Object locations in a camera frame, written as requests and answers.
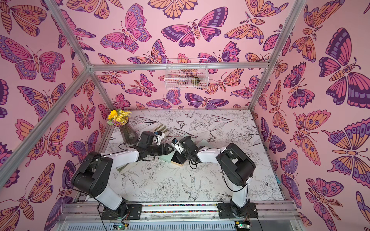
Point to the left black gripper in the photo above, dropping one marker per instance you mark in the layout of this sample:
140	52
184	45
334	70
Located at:
168	146

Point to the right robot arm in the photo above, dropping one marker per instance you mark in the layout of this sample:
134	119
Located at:
237	168

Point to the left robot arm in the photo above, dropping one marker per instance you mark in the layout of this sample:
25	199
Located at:
93	174

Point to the mint jewelry box right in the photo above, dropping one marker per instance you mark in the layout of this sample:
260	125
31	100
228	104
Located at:
203	143

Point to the beige garden glove far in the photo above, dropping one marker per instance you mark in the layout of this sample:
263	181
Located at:
161	130

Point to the beige garden glove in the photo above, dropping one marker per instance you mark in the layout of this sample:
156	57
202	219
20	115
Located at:
127	169
161	130

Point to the glass vase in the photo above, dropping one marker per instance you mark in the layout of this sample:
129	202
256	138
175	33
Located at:
129	135

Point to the beige garden glove near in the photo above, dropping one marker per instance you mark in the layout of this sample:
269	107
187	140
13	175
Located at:
127	169

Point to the yellow flower bouquet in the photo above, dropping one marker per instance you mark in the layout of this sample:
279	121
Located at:
118	118

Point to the green fruit in basket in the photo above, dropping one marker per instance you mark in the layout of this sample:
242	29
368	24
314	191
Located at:
196	82

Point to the white wire basket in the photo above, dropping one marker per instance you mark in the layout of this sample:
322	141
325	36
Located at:
179	72

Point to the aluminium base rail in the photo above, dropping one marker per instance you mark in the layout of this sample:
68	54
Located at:
81	212

